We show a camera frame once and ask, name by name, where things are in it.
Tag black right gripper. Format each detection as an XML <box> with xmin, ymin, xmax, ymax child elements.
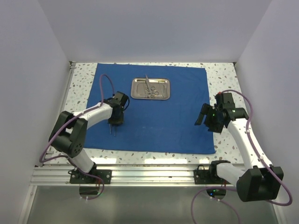
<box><xmin>195</xmin><ymin>103</ymin><xmax>224</xmax><ymax>133</ymax></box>

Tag steel forceps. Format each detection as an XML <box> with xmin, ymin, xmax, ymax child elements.
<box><xmin>109</xmin><ymin>124</ymin><xmax>117</xmax><ymax>136</ymax></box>

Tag blue surgical cloth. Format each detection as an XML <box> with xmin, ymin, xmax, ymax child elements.
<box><xmin>85</xmin><ymin>63</ymin><xmax>215</xmax><ymax>154</ymax></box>

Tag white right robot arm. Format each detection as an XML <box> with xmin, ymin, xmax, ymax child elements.
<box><xmin>193</xmin><ymin>91</ymin><xmax>284</xmax><ymax>202</ymax></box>

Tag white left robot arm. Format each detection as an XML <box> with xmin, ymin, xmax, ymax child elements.
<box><xmin>49</xmin><ymin>91</ymin><xmax>130</xmax><ymax>183</ymax></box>

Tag steel hemostat clamp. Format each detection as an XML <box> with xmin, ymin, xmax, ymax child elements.
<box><xmin>145</xmin><ymin>91</ymin><xmax>164</xmax><ymax>99</ymax></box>

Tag steel instrument tray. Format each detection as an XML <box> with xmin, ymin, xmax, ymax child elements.
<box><xmin>131</xmin><ymin>78</ymin><xmax>171</xmax><ymax>100</ymax></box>

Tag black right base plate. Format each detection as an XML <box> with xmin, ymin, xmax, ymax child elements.
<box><xmin>193</xmin><ymin>164</ymin><xmax>221</xmax><ymax>185</ymax></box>

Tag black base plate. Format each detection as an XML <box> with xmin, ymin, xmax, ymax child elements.
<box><xmin>193</xmin><ymin>164</ymin><xmax>221</xmax><ymax>185</ymax></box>
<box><xmin>68</xmin><ymin>169</ymin><xmax>112</xmax><ymax>184</ymax></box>

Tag aluminium front rail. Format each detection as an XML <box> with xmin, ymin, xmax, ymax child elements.
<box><xmin>30</xmin><ymin>164</ymin><xmax>276</xmax><ymax>186</ymax></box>

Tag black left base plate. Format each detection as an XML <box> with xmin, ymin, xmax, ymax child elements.
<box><xmin>68</xmin><ymin>169</ymin><xmax>112</xmax><ymax>184</ymax></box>

